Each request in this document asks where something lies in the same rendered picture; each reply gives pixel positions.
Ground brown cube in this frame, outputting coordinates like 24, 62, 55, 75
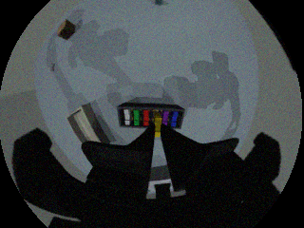
57, 19, 76, 41

